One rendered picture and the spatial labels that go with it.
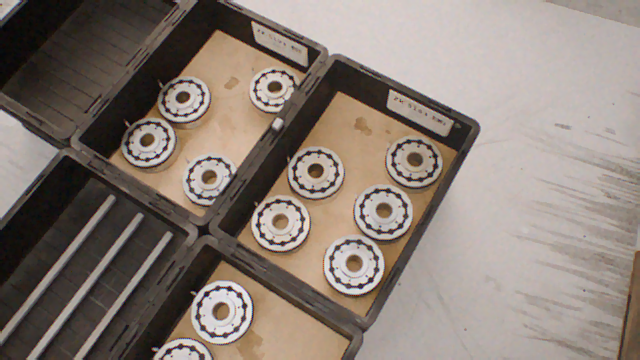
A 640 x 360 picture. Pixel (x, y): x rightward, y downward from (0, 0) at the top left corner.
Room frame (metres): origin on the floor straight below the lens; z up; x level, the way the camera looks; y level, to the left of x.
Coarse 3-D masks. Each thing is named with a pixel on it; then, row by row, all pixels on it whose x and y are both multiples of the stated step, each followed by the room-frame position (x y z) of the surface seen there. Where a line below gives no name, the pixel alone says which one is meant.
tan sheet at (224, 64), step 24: (216, 48) 0.65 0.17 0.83; (240, 48) 0.65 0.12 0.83; (192, 72) 0.60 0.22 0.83; (216, 72) 0.59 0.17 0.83; (240, 72) 0.59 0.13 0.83; (216, 96) 0.54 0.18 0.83; (240, 96) 0.53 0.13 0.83; (216, 120) 0.48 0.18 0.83; (240, 120) 0.48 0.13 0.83; (264, 120) 0.47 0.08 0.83; (192, 144) 0.43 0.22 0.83; (216, 144) 0.43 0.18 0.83; (240, 144) 0.42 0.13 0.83; (168, 168) 0.39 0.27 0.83; (168, 192) 0.34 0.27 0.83
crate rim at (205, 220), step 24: (192, 0) 0.69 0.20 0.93; (216, 0) 0.69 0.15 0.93; (264, 24) 0.62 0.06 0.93; (312, 48) 0.56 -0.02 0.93; (312, 72) 0.50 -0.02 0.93; (96, 120) 0.45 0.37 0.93; (72, 144) 0.40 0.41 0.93; (264, 144) 0.37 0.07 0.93; (120, 168) 0.35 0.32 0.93; (240, 168) 0.33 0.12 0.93; (144, 192) 0.30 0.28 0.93; (192, 216) 0.25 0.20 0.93
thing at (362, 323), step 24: (360, 72) 0.50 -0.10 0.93; (408, 96) 0.44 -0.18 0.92; (288, 120) 0.41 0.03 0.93; (456, 168) 0.29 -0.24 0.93; (240, 192) 0.29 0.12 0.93; (216, 216) 0.25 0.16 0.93; (432, 216) 0.22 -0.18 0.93; (264, 264) 0.16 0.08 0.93; (312, 288) 0.12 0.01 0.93; (384, 288) 0.11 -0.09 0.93; (336, 312) 0.08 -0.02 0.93
